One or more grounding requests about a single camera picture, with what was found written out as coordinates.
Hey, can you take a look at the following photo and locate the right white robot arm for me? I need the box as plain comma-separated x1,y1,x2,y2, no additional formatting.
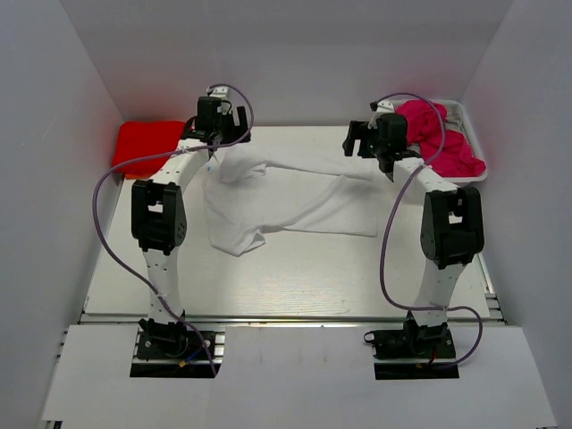
342,114,484,357

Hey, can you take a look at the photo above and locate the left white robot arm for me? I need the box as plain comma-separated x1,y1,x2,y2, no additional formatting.
131,86,250,325

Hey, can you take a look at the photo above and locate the folded red t shirt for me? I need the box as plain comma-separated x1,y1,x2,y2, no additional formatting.
111,121,185,179

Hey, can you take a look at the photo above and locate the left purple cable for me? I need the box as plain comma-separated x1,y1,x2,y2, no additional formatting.
92,83,256,376

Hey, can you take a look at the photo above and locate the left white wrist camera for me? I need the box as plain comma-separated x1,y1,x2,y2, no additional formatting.
206,85,230,100

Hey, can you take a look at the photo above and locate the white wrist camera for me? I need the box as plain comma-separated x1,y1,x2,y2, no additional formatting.
206,85,230,100
370,100,395,114

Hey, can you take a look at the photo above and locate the white plastic basket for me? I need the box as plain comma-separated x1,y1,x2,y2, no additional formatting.
433,99,488,186

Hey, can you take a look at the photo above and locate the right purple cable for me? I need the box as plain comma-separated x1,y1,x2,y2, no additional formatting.
369,92,484,370

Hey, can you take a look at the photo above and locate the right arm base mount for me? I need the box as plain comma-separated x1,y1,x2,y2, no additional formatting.
363,314,459,381

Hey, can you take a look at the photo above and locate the purple cable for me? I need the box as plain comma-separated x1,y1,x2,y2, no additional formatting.
92,83,256,376
369,92,484,370

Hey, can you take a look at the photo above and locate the magenta t shirt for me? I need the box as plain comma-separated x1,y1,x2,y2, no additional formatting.
395,99,486,178

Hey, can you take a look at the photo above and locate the white t shirt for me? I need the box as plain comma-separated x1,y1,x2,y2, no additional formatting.
203,145,378,257

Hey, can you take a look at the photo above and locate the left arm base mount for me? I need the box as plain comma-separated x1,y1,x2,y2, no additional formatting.
130,318,223,379

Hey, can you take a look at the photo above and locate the grey garment in basket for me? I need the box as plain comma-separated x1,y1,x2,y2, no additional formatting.
408,106,461,156

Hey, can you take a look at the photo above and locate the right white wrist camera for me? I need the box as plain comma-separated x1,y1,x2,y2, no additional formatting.
370,100,395,114

